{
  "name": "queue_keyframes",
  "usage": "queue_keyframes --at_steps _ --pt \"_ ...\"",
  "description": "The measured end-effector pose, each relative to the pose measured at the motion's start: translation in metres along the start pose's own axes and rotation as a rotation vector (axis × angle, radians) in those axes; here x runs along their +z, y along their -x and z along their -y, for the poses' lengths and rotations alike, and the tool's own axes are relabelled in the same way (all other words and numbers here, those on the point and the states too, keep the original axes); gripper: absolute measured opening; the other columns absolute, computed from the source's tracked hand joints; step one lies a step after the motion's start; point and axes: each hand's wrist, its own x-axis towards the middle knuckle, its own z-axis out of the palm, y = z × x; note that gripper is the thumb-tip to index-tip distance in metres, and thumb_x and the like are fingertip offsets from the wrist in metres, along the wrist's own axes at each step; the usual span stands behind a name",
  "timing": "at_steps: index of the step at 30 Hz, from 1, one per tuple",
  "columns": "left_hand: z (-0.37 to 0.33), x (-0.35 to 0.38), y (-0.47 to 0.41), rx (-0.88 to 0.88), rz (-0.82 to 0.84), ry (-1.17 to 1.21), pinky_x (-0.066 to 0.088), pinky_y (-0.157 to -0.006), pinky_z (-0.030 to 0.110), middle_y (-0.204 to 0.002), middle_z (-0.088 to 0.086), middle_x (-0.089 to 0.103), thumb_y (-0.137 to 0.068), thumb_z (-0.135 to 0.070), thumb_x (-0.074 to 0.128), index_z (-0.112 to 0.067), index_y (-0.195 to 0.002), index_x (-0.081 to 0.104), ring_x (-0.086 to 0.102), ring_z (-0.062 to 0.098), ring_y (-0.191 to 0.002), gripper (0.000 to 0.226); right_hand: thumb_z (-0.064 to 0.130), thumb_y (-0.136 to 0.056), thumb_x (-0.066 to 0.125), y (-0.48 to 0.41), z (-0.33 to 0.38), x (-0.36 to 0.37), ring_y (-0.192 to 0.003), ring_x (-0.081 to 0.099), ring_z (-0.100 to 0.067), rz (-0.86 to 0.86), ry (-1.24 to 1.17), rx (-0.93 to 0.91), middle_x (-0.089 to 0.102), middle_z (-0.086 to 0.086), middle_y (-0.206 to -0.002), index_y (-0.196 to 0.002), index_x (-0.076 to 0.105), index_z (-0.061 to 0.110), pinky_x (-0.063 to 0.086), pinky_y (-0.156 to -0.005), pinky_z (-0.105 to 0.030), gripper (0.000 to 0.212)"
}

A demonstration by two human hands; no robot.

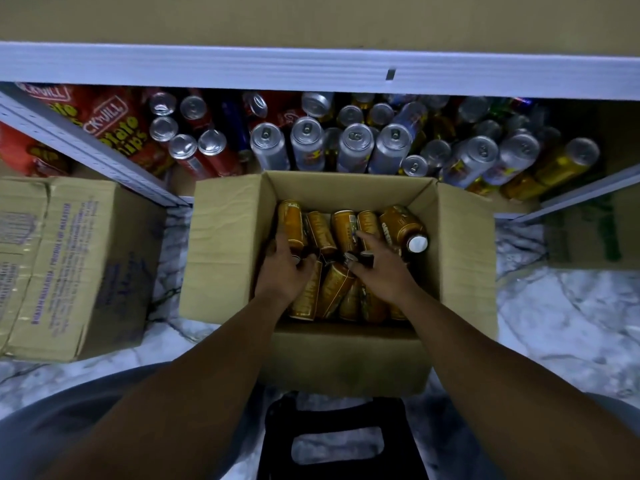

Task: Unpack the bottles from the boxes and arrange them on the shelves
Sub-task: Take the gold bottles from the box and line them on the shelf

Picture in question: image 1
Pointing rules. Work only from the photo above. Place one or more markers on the person's left hand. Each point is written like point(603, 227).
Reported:
point(282, 275)

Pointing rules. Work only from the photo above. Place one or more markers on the person's right hand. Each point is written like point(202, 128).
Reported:
point(385, 275)

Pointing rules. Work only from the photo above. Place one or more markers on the bottles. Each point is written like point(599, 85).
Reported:
point(345, 235)

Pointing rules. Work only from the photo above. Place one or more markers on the brown cardboard box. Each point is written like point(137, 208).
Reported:
point(340, 365)

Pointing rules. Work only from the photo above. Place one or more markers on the white metal shelving rack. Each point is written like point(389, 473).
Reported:
point(300, 65)

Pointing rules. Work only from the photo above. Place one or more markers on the person's left forearm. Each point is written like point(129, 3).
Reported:
point(170, 405)

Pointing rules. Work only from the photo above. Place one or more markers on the person's right forearm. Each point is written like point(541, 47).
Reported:
point(520, 405)

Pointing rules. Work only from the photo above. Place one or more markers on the printed cardboard carton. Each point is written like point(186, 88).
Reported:
point(70, 275)

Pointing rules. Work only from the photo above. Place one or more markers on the person's grey trousers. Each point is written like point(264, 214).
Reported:
point(40, 425)

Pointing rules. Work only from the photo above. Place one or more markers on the row of silver cans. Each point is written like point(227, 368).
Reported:
point(360, 145)

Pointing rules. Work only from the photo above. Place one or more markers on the black plastic stool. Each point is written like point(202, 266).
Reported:
point(345, 410)

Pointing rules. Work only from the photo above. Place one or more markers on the plain brown carton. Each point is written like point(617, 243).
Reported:
point(600, 230)

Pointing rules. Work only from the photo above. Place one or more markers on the large red chips packet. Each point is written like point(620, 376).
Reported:
point(110, 125)

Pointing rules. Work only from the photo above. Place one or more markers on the red snack packet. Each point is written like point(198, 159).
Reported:
point(30, 155)

